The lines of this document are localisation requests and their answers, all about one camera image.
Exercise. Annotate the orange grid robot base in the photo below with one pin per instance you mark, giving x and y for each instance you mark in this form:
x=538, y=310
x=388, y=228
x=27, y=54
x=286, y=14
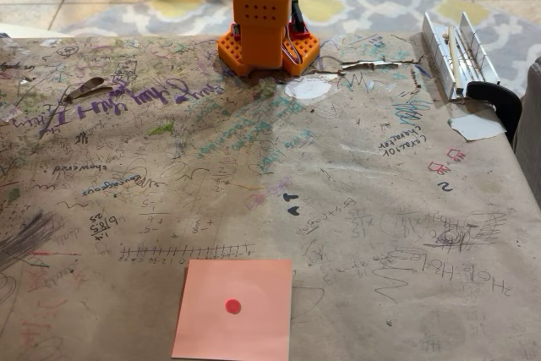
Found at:
x=306, y=50

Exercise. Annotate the scribbled brown paper table cover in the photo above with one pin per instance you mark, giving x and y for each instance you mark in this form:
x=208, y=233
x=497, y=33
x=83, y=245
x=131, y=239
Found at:
x=380, y=209

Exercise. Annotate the pink square paper sheet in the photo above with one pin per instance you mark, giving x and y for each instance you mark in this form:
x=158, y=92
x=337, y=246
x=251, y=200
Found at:
x=232, y=335

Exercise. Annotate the grey yellow patterned rug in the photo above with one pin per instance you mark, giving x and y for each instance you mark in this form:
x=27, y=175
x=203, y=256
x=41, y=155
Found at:
x=380, y=10

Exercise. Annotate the aluminium miter box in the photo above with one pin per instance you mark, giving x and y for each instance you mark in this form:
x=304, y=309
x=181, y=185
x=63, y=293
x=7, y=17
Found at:
x=439, y=52

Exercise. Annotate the white paper scrap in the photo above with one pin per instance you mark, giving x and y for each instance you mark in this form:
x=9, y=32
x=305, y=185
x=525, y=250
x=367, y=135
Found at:
x=475, y=126

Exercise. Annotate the thin wooden dowel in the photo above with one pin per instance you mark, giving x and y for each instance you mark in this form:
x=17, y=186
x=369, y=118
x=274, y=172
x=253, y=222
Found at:
x=454, y=56

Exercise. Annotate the black chair armrest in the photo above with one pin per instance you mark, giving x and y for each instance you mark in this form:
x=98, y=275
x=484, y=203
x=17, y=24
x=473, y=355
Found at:
x=503, y=99

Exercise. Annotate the grey upholstered chair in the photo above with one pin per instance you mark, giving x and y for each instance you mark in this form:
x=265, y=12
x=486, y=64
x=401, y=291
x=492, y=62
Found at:
x=530, y=132

